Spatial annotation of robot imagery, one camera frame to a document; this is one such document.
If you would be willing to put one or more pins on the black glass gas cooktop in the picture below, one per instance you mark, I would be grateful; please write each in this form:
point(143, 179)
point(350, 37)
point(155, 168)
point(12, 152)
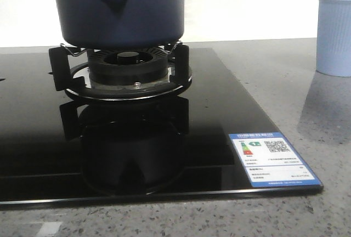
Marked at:
point(61, 151)

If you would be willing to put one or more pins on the dark blue cooking pot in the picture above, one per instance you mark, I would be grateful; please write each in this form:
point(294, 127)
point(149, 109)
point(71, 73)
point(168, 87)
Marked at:
point(110, 24)

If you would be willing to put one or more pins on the black gas burner head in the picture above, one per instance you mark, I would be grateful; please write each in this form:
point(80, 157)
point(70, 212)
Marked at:
point(124, 67)

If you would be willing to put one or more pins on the blue white energy label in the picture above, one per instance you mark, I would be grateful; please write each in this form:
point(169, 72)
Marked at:
point(269, 160)

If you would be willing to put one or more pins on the black metal pot support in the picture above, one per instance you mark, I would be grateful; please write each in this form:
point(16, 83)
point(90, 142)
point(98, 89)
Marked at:
point(71, 74)

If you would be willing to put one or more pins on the light blue ribbed cup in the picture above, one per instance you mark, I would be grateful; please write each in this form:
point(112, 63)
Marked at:
point(333, 38)

